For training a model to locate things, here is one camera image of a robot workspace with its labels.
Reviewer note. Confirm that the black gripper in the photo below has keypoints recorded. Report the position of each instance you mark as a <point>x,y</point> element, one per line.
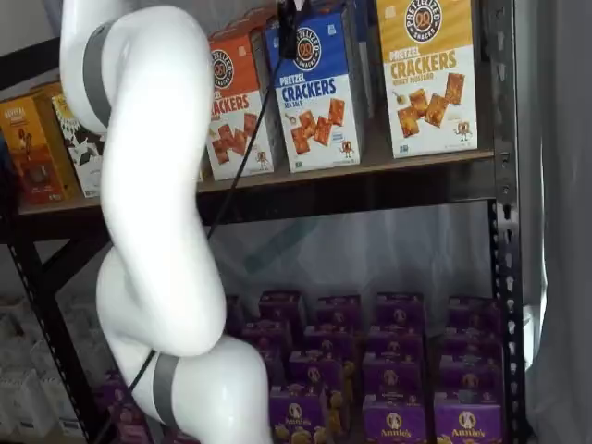
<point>287,28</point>

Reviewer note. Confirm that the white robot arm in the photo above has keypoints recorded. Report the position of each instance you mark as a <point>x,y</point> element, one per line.
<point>152,185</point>

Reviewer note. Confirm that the blue white pretzel crackers box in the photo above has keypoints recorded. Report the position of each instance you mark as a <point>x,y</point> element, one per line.
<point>319,106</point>

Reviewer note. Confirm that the orange white pretzel crackers box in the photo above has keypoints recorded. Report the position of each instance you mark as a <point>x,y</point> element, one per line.
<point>233,115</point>

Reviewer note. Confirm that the yellow white pretzel crackers box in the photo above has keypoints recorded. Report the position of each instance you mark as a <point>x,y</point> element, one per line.
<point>430,78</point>

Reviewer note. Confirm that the wooden shelf board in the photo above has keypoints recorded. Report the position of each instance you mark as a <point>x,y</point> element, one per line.
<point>370,164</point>

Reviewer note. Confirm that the white black patterned box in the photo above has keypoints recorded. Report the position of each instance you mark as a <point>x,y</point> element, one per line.
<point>85,152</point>

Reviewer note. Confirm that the orange brown snack box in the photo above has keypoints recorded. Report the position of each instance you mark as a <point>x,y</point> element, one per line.
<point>32,148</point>

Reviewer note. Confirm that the purple Annie's box orange label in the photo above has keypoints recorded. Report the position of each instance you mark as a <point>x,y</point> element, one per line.
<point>296,416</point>
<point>314,370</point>

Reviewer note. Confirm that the purple Annie's box brown label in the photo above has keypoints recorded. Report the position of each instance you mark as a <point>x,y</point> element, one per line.
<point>393,421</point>
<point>393,374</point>

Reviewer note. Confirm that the purple Annie's box teal label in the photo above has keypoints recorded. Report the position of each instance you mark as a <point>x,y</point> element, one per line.
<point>469,379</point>
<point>467,425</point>

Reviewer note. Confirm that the white curtain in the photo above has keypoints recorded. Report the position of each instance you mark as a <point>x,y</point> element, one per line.
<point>564,231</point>

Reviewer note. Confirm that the black metal shelf rack frame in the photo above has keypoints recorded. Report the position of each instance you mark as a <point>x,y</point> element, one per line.
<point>504,139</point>

